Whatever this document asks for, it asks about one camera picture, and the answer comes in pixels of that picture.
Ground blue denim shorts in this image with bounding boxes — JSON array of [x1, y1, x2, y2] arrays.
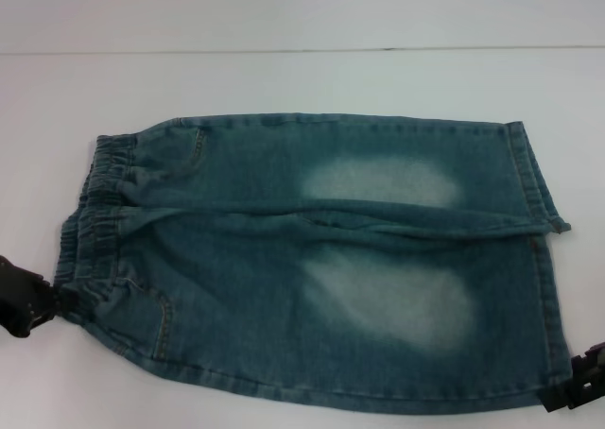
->
[[58, 112, 574, 401]]

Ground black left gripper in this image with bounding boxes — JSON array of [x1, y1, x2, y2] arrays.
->
[[0, 253, 64, 341]]

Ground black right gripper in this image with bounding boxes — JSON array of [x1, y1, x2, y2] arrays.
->
[[543, 341, 605, 401]]

